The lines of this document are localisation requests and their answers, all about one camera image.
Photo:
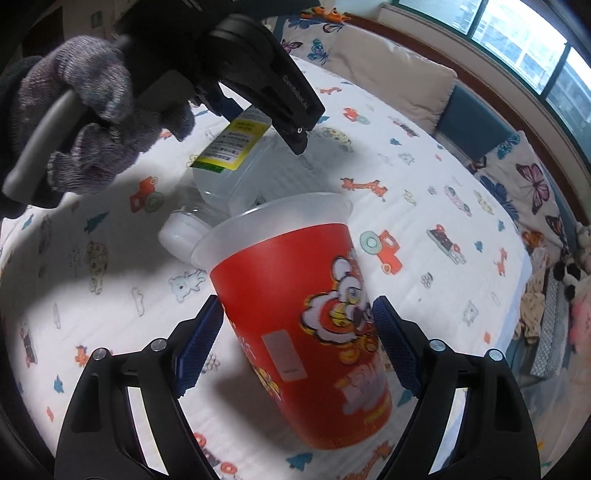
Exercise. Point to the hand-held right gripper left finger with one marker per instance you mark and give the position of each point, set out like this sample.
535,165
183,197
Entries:
198,344

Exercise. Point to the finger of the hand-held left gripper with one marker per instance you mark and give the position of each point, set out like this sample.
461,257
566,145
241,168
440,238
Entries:
272,78
218,99

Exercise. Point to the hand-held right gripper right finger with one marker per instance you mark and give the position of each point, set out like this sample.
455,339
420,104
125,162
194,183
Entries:
397,344

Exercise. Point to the clear bottle with yellow label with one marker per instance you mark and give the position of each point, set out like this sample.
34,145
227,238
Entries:
231,175

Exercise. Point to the red printed plastic cup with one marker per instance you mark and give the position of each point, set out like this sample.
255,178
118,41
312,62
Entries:
286,300

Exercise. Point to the person's left forearm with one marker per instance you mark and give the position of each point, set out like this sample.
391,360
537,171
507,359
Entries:
11,87

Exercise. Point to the person's left hand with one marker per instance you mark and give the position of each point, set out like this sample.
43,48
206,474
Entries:
101,83

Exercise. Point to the small butterfly print pillow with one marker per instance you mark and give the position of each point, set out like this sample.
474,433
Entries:
318,48

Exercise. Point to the orange toy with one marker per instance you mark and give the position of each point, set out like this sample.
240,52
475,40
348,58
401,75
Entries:
325,14

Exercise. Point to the white cushion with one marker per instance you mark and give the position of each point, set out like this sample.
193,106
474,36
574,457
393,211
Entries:
397,78

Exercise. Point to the beige patterned clothes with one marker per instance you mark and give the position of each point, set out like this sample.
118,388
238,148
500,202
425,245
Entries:
535,304

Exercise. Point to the grey patterned cloth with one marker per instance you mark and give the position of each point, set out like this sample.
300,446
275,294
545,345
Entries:
551,332

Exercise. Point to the pink plush toy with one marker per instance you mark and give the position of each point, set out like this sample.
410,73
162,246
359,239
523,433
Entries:
581,318

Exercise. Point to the black and white cow plush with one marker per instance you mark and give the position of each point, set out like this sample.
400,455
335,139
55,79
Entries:
572,274

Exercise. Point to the blue backrest cushion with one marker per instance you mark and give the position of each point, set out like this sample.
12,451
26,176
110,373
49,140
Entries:
471,120

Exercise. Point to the green framed window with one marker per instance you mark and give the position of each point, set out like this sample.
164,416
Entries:
508,32

